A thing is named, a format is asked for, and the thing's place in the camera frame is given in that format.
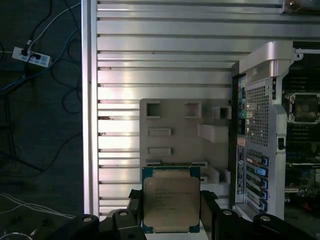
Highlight silver CPU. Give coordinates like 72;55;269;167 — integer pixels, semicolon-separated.
141;165;202;228

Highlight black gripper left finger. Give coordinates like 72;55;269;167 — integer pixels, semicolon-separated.
62;189;147;240

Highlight white power strip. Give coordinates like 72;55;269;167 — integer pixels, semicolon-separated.
12;46;53;68

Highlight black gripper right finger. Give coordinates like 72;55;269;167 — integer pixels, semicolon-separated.
199;191;318;240

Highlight green RAM stick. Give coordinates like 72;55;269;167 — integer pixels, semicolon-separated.
159;161;195;167

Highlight black PC case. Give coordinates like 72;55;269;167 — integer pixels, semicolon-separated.
231;41;320;226

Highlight CPU socket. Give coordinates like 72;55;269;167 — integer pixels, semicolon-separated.
284;92;320;125

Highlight white cable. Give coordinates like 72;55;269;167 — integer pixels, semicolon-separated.
24;1;83;51

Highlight grey parts rack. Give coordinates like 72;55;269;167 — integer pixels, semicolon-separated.
138;98;233;186

